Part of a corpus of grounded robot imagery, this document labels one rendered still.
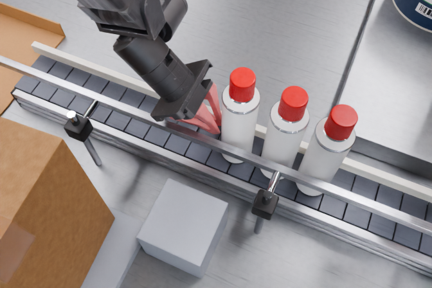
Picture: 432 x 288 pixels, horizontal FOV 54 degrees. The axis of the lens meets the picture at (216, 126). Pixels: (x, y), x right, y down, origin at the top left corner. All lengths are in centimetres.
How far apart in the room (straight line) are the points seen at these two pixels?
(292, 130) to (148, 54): 21
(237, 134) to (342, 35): 43
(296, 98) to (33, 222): 32
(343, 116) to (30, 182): 35
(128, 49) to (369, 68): 47
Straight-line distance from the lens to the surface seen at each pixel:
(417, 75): 87
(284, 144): 58
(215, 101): 62
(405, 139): 78
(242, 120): 57
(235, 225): 71
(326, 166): 59
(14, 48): 98
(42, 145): 48
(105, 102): 68
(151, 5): 52
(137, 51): 56
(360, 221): 70
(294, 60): 89
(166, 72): 57
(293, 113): 53
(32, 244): 51
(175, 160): 70
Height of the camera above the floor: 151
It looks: 60 degrees down
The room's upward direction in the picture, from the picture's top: straight up
